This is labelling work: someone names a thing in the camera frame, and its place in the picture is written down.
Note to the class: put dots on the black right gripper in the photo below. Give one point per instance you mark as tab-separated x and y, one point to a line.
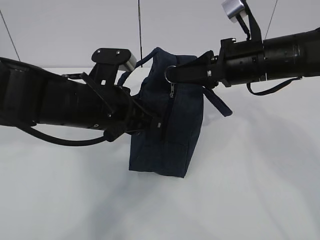
237	63

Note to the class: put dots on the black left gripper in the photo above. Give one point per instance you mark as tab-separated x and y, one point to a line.
131	116

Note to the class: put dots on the navy blue fabric lunch bag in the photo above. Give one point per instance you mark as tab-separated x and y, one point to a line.
166	148

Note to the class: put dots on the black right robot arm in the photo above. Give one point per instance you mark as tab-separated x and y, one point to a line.
291	56

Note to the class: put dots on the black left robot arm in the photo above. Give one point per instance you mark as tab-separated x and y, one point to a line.
32	95

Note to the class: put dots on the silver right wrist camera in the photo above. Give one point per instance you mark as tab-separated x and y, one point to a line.
238	11

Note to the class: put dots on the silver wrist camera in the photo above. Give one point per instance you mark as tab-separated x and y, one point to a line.
108	61
238	11

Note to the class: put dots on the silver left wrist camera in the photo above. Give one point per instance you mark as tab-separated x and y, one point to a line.
108	61

